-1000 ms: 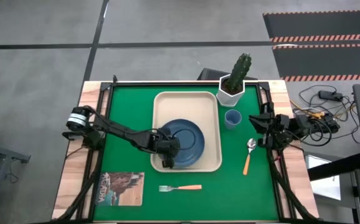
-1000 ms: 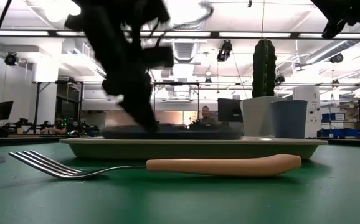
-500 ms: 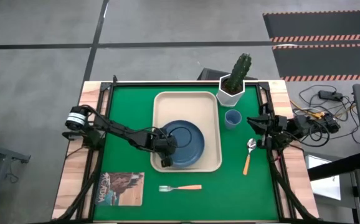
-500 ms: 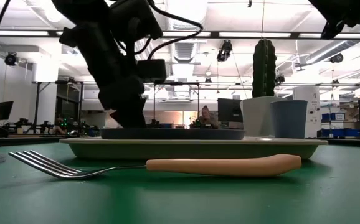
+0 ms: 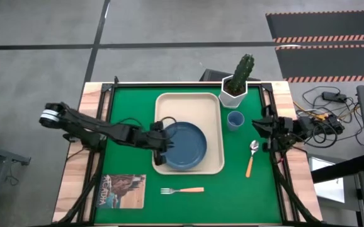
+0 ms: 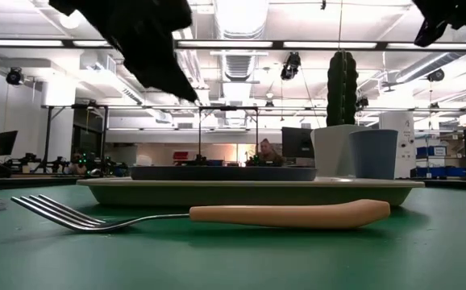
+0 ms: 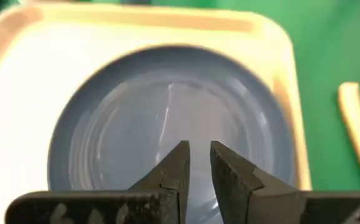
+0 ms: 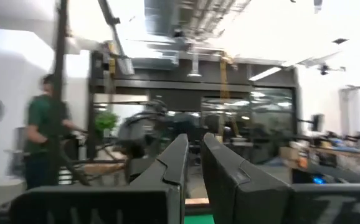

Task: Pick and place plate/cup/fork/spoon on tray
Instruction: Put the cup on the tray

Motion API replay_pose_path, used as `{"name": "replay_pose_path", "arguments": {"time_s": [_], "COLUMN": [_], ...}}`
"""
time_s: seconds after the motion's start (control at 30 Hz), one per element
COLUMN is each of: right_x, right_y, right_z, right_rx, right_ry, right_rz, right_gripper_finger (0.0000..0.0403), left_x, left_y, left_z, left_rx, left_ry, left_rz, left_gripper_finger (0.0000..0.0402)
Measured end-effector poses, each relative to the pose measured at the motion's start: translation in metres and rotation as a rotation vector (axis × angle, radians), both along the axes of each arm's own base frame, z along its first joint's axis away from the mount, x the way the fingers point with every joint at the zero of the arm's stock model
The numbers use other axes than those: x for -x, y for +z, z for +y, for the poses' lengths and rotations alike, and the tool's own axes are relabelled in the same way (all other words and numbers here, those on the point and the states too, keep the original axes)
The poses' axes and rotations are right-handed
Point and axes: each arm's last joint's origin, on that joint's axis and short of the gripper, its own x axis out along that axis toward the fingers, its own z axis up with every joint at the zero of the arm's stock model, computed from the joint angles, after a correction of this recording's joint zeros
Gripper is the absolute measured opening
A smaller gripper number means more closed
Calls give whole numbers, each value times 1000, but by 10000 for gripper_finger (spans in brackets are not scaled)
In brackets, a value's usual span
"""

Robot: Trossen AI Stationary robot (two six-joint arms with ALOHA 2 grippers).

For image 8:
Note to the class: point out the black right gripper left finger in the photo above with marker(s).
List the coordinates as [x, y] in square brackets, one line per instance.
[164, 174]

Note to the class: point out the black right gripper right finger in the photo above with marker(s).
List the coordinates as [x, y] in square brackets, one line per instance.
[230, 180]

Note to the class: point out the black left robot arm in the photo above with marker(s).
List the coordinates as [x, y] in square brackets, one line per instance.
[139, 130]

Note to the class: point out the small black monitor on arm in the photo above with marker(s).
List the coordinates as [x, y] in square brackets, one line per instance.
[317, 122]

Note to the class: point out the cardboard box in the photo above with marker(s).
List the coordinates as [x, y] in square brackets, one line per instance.
[289, 153]

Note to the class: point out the green potted plant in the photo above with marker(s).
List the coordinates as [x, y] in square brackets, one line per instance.
[105, 122]

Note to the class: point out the long ceiling light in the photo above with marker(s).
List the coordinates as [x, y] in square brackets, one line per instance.
[264, 74]

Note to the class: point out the cluttered wooden workbench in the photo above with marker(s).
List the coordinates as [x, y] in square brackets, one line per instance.
[339, 152]

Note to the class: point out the person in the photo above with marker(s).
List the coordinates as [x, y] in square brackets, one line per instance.
[40, 130]

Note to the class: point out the black ceiling camera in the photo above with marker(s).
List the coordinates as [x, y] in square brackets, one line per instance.
[324, 69]

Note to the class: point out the black vertical frame pole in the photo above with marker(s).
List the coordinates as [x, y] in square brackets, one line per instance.
[60, 62]

